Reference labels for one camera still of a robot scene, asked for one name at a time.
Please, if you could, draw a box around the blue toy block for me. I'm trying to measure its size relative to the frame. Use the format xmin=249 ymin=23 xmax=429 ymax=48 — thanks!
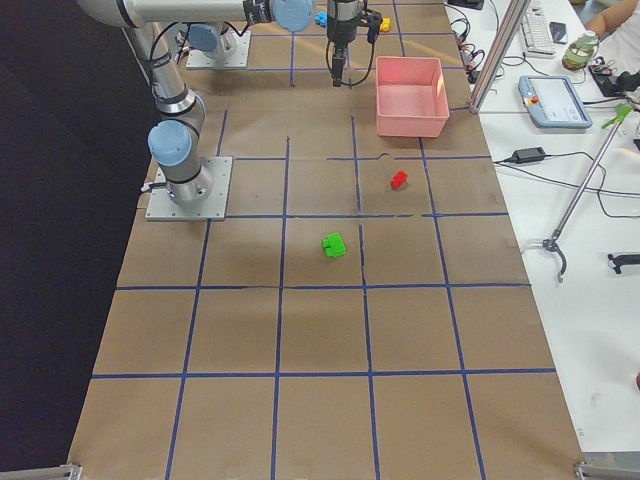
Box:
xmin=314 ymin=11 xmax=328 ymax=27

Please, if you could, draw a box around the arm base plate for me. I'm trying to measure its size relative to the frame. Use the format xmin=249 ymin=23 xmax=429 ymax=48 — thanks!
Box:
xmin=186 ymin=31 xmax=251 ymax=70
xmin=145 ymin=157 xmax=233 ymax=221

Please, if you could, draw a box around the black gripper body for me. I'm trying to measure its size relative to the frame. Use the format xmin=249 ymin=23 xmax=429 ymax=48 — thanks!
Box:
xmin=326 ymin=0 xmax=380 ymax=45

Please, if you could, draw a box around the reacher grabber tool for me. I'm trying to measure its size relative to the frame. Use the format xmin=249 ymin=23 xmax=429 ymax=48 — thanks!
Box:
xmin=542 ymin=103 xmax=632 ymax=284

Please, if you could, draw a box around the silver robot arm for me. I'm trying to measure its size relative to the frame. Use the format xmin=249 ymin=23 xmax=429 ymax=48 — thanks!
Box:
xmin=187 ymin=23 xmax=237 ymax=62
xmin=78 ymin=1 xmax=382 ymax=140

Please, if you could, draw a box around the red toy block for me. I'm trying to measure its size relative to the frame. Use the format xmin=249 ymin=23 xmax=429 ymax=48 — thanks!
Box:
xmin=390 ymin=170 xmax=408 ymax=191

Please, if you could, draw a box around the black power adapter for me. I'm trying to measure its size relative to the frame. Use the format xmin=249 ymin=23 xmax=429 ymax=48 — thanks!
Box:
xmin=511 ymin=147 xmax=547 ymax=164

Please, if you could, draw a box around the black smartphone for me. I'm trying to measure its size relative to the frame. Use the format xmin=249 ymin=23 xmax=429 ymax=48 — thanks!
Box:
xmin=549 ymin=22 xmax=568 ymax=45

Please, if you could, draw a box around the brown paper table cover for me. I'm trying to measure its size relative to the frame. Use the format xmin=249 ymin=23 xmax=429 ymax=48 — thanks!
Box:
xmin=69 ymin=1 xmax=581 ymax=479

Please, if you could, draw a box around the teach pendant tablet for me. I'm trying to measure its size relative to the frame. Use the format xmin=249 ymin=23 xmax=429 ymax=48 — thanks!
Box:
xmin=518 ymin=76 xmax=592 ymax=132

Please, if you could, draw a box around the yellow toy block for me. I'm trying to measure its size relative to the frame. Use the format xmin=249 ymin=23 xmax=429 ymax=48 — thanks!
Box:
xmin=379 ymin=17 xmax=391 ymax=33

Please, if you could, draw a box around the white keyboard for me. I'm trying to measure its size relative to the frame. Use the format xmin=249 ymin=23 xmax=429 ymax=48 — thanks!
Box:
xmin=520 ymin=1 xmax=556 ymax=59

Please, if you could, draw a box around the aluminium frame post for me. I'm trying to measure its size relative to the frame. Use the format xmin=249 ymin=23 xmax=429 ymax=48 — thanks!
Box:
xmin=469 ymin=0 xmax=530 ymax=114

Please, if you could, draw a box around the green drink bottle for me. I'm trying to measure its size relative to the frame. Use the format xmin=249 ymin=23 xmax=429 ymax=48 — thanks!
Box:
xmin=562 ymin=30 xmax=600 ymax=71

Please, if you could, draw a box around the pink plastic box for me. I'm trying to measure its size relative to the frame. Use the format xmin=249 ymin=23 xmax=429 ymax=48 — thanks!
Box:
xmin=376 ymin=56 xmax=449 ymax=138

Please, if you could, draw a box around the green toy block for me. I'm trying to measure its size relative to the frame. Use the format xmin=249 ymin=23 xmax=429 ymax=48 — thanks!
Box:
xmin=321 ymin=232 xmax=347 ymax=258

